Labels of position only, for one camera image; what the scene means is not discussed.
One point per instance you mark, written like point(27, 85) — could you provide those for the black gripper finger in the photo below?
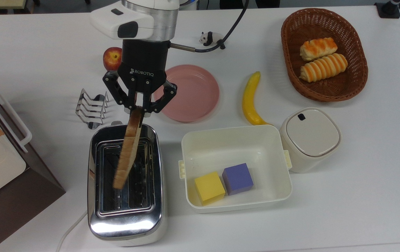
point(163, 96)
point(117, 89)

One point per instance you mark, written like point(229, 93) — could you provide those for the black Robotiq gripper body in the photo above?
point(145, 59)

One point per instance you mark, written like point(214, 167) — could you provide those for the brown-crusted bread slice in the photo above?
point(130, 147)

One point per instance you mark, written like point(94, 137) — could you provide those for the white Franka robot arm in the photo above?
point(151, 17)

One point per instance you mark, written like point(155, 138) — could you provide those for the silver two-slot toaster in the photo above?
point(126, 224)

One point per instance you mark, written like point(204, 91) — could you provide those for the orange-topped bread bun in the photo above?
point(318, 48)

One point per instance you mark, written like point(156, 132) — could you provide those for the striped bread roll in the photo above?
point(324, 67)

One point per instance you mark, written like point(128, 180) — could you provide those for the pink plate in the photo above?
point(193, 92)

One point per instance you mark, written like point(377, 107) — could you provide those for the red apple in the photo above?
point(111, 58)

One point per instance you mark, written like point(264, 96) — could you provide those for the metal toast rack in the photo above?
point(91, 106)

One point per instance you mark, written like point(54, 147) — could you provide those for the panda figurine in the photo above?
point(208, 37)

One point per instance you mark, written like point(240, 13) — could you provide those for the white rectangular plastic box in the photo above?
point(220, 147)

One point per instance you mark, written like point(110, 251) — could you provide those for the yellow banana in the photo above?
point(249, 101)

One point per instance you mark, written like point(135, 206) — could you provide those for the yellow cube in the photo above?
point(209, 188)

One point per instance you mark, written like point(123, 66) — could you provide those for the purple cube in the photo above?
point(237, 179)

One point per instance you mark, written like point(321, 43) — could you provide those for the brown wicker basket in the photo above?
point(290, 52)

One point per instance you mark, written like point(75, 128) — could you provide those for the beige wooden desk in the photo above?
point(0, 3)

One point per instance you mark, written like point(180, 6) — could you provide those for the small white lidded bin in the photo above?
point(311, 136)

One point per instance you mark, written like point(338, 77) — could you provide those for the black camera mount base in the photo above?
point(388, 9)

